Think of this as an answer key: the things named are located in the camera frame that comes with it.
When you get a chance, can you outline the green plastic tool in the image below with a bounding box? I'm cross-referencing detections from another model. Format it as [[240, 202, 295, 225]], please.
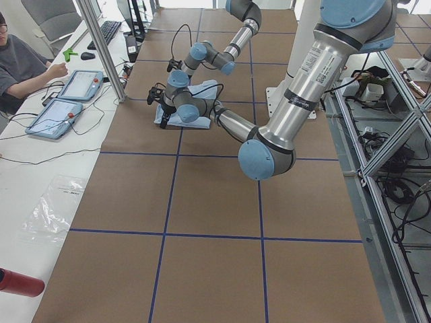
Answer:
[[63, 48, 78, 63]]

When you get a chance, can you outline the grey office chair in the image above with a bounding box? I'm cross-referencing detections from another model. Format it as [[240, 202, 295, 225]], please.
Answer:
[[21, 0, 82, 57]]

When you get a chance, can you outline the light blue button-up shirt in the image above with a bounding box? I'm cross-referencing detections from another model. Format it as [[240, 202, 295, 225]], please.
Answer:
[[168, 79, 217, 129]]

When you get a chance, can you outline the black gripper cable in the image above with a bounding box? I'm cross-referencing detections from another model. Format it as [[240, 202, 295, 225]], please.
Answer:
[[170, 23, 194, 62], [188, 83, 225, 118]]

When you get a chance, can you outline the black box with label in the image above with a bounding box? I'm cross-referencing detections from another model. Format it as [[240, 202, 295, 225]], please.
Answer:
[[123, 34, 139, 63]]

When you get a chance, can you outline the upper orange black hub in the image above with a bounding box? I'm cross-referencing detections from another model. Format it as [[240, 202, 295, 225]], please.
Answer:
[[123, 64, 133, 76]]

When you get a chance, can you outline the black keyboard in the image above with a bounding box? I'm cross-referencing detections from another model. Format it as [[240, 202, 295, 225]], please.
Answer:
[[100, 20, 122, 44]]

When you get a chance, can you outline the teach pendant tablet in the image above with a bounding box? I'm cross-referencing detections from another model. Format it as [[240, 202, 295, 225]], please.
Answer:
[[25, 98, 83, 139], [57, 70, 104, 102]]

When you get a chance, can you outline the black computer mouse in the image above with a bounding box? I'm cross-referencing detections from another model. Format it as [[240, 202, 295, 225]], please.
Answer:
[[80, 52, 96, 61]]

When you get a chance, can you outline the seated person grey shirt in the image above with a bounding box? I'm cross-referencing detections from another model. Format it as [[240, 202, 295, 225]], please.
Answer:
[[1, 17, 68, 114]]

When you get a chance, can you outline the red cylinder bottle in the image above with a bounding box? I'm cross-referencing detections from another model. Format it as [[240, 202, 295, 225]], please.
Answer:
[[1, 268, 45, 297]]

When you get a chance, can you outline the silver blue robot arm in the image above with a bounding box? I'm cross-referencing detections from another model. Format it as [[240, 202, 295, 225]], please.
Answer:
[[147, 1, 397, 180], [167, 0, 262, 78]]

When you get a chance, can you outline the clear plastic bag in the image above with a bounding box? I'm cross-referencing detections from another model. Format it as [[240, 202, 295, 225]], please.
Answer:
[[18, 175, 88, 248]]

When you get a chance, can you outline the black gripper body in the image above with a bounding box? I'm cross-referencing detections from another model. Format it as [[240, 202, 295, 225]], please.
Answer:
[[166, 58, 183, 72], [147, 85, 175, 115]]

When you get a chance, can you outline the upper teach pendant tablet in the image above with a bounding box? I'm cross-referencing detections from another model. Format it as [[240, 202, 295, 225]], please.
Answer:
[[57, 70, 104, 102]]

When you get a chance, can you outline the aluminium frame post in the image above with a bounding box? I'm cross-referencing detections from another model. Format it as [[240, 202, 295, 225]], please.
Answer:
[[76, 0, 126, 103]]

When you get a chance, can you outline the lower teach pendant tablet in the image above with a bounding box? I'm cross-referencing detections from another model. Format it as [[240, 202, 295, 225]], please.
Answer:
[[25, 98, 83, 139]]

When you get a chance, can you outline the aluminium frame rack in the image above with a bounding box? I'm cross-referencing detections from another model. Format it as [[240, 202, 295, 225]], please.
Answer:
[[323, 6, 431, 323]]

